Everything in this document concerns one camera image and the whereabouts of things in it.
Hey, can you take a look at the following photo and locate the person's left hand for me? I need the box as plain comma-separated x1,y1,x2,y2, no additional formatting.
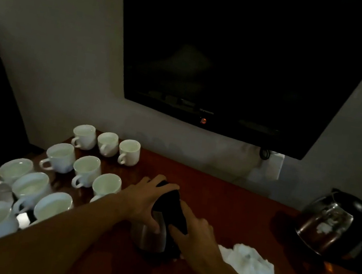
115,168,183,237

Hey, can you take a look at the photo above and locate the person's right hand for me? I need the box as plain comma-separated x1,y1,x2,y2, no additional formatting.
162,198,234,274

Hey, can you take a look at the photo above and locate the steel kettle with black lid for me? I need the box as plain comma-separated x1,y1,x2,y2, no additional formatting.
127,176,196,263

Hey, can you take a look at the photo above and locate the black wall television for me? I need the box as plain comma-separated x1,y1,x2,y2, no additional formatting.
97,0,362,170

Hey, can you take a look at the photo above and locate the black and steel kettle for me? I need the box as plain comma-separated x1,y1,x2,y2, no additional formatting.
288,183,362,274

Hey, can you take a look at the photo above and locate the dark red wooden table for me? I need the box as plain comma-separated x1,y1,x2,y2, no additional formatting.
0,115,362,274

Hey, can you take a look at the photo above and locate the person's left forearm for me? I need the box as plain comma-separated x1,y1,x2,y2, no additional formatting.
0,175,131,274

